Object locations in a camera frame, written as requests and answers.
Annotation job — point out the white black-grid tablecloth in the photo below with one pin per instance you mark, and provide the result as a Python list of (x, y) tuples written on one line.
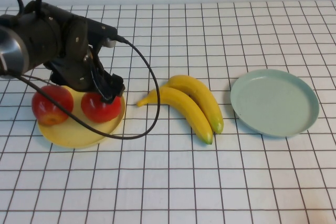
[(183, 182)]

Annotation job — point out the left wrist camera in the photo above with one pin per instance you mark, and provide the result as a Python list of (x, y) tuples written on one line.
[(101, 30)]

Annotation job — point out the red apple with stem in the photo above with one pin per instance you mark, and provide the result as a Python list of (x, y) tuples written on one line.
[(99, 111)]

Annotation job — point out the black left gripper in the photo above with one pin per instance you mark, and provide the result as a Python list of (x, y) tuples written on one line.
[(76, 77)]

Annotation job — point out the pale green plastic plate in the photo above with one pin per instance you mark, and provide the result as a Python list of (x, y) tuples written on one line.
[(273, 103)]

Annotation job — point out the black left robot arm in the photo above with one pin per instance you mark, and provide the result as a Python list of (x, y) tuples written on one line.
[(34, 40)]

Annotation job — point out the red apple yellowish base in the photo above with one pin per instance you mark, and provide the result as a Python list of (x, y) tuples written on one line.
[(60, 94)]

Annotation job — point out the yellow plastic plate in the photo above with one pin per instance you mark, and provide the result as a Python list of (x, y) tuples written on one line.
[(73, 134)]

